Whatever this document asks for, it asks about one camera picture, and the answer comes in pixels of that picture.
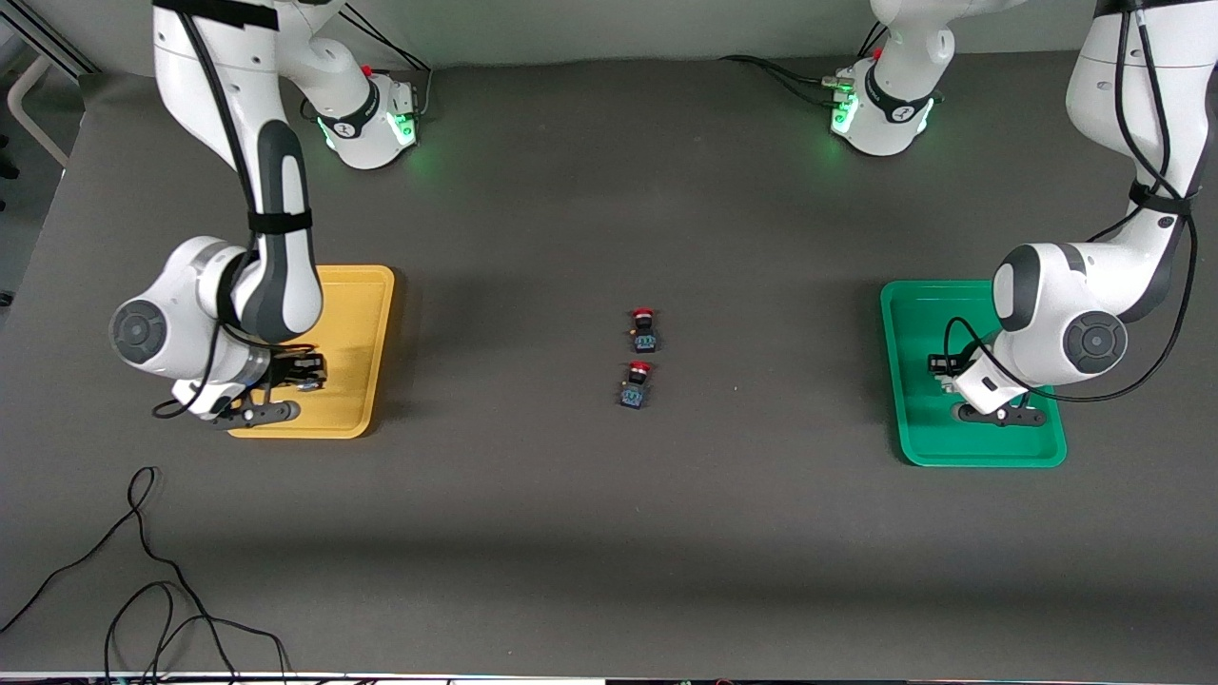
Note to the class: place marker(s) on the dark grey table mat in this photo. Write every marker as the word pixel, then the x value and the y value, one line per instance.
pixel 609 523

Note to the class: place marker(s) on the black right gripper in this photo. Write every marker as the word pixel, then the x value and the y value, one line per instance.
pixel 288 369

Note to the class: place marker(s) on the red push button switch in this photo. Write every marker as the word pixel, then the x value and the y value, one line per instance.
pixel 634 392
pixel 645 338

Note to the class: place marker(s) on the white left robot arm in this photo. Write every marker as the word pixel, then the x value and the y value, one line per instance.
pixel 1056 304

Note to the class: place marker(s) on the white metal tube frame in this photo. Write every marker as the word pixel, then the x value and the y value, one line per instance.
pixel 38 130

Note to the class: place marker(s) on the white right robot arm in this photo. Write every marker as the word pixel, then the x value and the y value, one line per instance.
pixel 276 276

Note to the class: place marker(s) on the yellow plastic tray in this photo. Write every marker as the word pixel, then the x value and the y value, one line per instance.
pixel 357 323

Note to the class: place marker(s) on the green plastic tray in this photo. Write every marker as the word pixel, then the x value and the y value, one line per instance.
pixel 918 428

